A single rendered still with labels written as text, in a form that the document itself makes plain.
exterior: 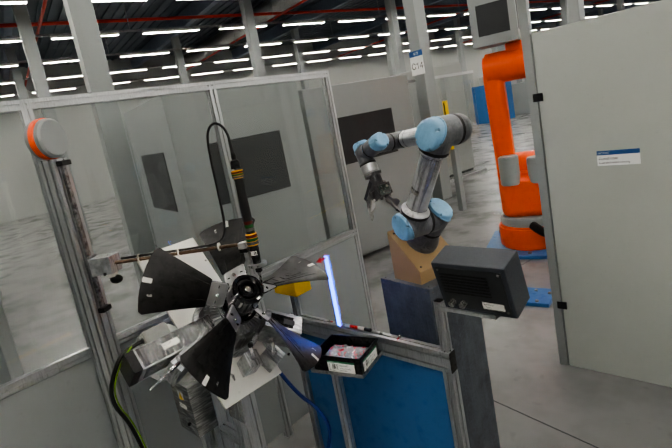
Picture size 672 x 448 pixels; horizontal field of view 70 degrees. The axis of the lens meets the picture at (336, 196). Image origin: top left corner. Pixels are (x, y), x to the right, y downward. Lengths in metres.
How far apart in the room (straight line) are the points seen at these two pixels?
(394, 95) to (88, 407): 4.88
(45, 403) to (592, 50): 2.98
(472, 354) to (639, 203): 1.22
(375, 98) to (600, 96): 3.55
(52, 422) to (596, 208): 2.79
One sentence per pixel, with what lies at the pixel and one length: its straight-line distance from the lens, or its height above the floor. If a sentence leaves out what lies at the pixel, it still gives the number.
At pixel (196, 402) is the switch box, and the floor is 0.76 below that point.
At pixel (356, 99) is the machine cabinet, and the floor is 1.89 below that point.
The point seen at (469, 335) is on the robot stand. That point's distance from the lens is 2.31.
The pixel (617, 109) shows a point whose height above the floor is 1.53.
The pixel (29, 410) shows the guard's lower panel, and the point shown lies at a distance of 2.39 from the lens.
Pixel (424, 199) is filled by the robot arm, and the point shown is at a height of 1.39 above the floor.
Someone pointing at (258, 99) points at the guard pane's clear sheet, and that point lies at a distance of 2.80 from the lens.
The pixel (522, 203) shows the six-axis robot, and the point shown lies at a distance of 5.31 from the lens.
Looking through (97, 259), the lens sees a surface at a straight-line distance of 2.10.
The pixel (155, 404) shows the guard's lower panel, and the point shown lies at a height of 0.61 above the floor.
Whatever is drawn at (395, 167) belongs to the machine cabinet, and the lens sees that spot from 6.14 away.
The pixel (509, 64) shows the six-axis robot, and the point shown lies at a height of 1.93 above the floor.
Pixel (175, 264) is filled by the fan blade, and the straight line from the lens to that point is 1.78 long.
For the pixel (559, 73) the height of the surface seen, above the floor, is 1.76.
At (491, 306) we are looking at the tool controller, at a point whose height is 1.08.
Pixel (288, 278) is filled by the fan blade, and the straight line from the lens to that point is 1.90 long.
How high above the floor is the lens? 1.77
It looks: 9 degrees down
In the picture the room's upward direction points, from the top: 11 degrees counter-clockwise
